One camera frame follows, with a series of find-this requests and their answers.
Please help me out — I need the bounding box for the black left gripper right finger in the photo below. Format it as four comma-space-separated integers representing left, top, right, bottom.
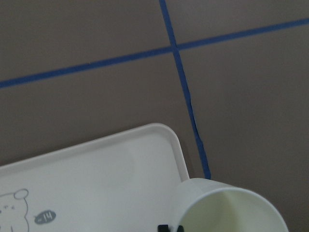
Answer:
177, 225, 184, 232

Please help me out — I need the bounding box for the pale green plastic cup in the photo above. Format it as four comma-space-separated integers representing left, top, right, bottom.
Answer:
169, 178, 288, 232

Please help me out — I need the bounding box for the cream plastic tray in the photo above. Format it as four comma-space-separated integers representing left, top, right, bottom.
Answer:
0, 123, 189, 232

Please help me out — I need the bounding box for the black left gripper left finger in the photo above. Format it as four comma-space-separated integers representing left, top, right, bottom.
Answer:
157, 224, 169, 232

